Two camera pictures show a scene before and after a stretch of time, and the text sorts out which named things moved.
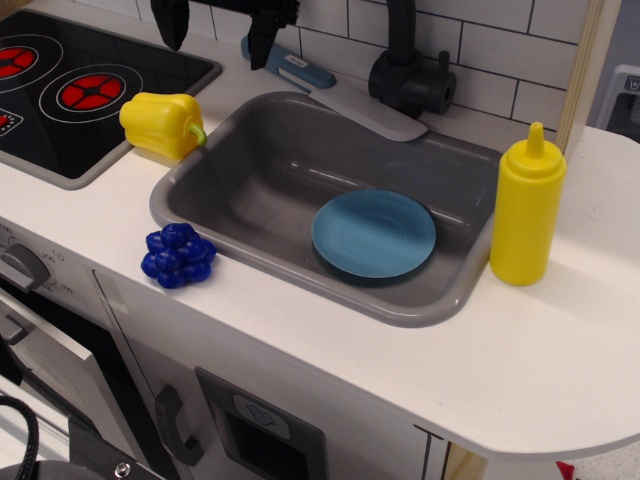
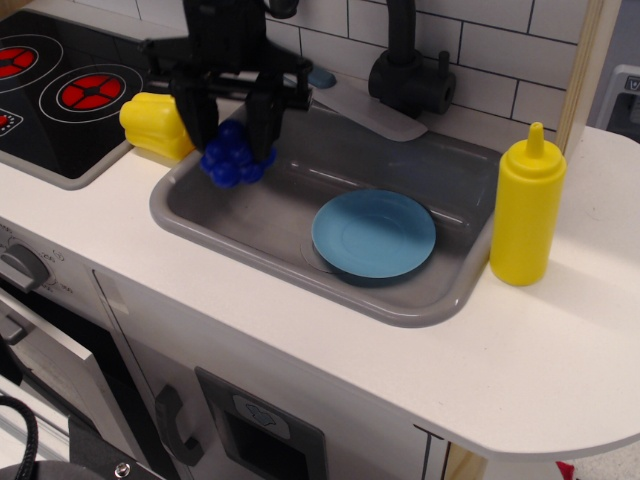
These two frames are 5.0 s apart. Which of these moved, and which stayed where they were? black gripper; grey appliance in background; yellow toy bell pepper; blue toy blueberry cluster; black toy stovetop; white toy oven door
Moved: blue toy blueberry cluster; black gripper
Stayed: black toy stovetop; yellow toy bell pepper; grey appliance in background; white toy oven door
